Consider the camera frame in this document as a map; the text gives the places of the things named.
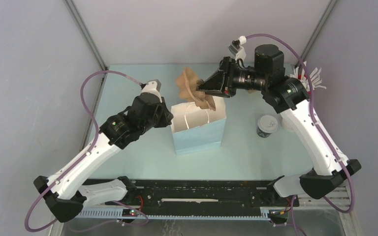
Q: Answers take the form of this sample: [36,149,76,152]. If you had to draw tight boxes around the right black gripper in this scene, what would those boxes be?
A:
[197,57,267,98]

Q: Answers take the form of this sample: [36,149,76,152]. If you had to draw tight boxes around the brown pulp cup carrier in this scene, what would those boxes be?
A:
[175,67,216,111]

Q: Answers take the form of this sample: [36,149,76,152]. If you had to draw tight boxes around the light blue paper bag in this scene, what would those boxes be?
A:
[171,97,226,155]

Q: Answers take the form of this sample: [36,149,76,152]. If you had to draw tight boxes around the white cup lid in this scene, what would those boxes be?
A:
[257,115,279,128]

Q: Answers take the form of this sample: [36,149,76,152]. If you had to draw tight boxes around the black paper cup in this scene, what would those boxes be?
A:
[256,126,278,138]

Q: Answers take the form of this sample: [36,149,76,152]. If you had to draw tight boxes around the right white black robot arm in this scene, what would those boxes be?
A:
[197,44,361,206]

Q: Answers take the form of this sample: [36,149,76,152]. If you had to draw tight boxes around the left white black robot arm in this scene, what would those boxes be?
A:
[33,91,173,223]

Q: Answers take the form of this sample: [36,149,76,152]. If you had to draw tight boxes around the white lid stack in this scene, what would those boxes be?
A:
[281,118,294,132]

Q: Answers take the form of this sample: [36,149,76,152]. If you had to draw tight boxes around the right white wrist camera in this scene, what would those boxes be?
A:
[228,35,247,60]

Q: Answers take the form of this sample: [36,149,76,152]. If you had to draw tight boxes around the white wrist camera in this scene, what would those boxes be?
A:
[228,35,247,60]
[141,80,162,102]

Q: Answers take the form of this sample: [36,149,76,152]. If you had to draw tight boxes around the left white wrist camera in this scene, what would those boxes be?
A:
[141,80,162,102]

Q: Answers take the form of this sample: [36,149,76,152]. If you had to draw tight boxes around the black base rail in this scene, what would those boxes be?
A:
[56,178,353,225]

